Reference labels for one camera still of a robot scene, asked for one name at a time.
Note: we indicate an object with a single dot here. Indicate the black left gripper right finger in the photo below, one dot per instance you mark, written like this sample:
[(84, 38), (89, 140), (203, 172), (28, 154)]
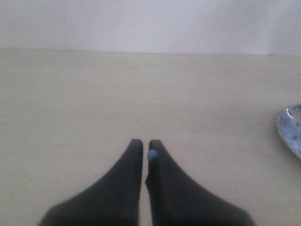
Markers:
[(177, 200)]

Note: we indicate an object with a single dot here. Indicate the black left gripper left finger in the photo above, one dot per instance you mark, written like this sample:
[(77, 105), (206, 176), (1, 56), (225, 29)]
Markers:
[(112, 201)]

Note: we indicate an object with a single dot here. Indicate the steel plate with soap blobs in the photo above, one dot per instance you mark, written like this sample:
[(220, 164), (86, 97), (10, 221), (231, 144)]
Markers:
[(288, 124)]

